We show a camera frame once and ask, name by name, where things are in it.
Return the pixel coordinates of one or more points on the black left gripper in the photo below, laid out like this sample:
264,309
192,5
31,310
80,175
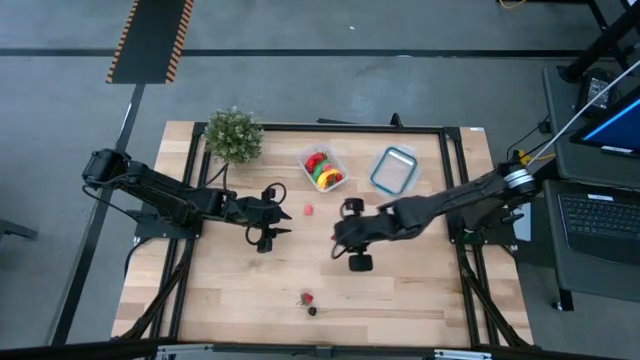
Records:
255,212

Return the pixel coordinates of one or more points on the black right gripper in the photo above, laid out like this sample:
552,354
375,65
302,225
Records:
370,225

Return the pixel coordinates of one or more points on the yellow toy banana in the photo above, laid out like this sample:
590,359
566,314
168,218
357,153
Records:
327,178

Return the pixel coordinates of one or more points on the red toy cherry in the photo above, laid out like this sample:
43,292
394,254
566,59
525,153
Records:
339,176

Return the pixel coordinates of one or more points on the green toy vegetable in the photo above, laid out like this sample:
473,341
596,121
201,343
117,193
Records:
320,170

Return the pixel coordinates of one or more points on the red toy vegetable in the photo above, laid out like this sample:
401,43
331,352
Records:
315,161

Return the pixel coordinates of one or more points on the red toy strawberry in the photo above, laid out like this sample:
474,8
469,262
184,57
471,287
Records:
306,299

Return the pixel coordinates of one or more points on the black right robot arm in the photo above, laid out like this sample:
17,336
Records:
450,197

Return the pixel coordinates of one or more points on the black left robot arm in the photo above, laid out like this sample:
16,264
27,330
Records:
160,192

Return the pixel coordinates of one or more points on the clear plastic tupperware container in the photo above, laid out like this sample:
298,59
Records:
306,159

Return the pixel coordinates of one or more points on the pink toy peach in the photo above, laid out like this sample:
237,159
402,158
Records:
308,210

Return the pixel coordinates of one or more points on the clear lid with teal rim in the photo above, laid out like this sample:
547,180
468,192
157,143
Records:
392,170

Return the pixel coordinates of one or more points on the black toy cherry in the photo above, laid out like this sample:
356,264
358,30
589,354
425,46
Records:
312,311

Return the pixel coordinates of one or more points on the potted green plant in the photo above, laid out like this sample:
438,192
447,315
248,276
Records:
233,135

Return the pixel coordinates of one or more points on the black striped floor ramp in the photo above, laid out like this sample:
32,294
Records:
150,40

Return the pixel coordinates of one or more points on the grey side desk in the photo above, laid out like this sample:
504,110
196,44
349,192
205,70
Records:
557,100

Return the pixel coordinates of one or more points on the black laptop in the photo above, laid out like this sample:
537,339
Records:
600,220

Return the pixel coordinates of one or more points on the grey chair base leg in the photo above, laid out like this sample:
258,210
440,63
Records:
15,230

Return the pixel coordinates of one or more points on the black power brick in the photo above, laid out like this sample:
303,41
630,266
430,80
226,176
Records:
595,92

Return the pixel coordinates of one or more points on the monitor with blue screen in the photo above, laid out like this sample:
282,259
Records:
620,127

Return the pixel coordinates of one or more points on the black stand leg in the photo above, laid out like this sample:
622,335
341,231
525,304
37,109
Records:
600,42

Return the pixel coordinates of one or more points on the silver metal bracket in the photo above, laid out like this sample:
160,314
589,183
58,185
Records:
462,354
185,351

